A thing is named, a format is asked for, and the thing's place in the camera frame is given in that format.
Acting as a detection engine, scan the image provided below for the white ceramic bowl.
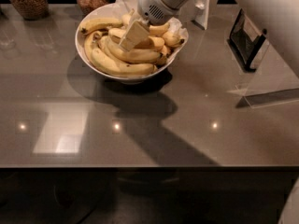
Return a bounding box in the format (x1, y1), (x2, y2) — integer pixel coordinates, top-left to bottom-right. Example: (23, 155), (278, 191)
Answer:
(75, 3), (185, 84)

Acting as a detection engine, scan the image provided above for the white napkin dispenser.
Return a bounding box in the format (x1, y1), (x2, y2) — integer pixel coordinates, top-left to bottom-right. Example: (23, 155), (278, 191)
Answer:
(179, 0), (210, 30)

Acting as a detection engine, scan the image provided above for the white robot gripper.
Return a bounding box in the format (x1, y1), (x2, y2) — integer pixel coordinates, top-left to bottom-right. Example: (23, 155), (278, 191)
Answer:
(119, 0), (178, 51)

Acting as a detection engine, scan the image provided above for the banana left curved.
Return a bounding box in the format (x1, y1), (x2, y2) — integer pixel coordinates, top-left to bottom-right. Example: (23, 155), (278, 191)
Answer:
(84, 31), (107, 63)

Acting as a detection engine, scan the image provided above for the white paper bowl liner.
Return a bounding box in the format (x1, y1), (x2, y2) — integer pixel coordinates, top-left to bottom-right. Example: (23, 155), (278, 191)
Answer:
(116, 0), (189, 49)

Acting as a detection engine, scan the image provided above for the glass jar left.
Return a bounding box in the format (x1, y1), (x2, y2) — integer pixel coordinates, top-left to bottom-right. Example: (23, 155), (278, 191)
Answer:
(9, 0), (49, 21)

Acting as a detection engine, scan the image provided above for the small banana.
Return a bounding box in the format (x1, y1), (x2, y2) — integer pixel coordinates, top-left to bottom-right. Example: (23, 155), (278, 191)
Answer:
(156, 45), (171, 66)
(162, 31), (185, 48)

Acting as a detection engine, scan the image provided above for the black wire basket holder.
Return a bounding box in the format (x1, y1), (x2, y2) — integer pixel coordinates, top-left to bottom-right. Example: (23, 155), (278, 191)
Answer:
(227, 9), (265, 73)

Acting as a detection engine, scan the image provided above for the small banana lower right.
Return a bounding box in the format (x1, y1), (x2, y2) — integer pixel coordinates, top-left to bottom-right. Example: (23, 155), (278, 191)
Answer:
(156, 45), (171, 66)

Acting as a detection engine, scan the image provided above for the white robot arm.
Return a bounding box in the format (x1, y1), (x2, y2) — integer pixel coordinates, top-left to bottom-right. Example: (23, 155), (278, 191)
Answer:
(133, 0), (299, 76)

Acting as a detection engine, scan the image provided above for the banana front bottom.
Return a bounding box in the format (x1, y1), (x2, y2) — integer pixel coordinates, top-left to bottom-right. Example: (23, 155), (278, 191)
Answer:
(91, 49), (154, 77)

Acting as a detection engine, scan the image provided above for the banana middle long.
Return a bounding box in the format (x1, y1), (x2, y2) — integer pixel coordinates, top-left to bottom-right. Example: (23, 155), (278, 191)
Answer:
(108, 28), (164, 50)

